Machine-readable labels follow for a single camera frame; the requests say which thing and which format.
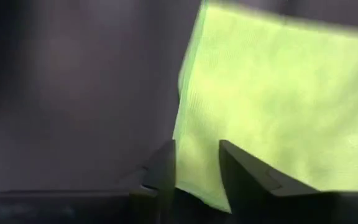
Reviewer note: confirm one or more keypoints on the green microfibre towel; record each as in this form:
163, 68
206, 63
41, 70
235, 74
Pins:
275, 93

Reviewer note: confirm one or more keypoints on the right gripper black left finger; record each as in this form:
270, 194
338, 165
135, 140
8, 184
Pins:
157, 205

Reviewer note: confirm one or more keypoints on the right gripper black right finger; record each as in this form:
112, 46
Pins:
247, 193

